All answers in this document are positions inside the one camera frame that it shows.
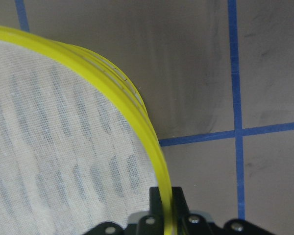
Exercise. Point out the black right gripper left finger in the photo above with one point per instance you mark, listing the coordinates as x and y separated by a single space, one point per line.
155 202

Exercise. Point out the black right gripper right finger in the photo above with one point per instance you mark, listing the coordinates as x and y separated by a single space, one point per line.
180 207

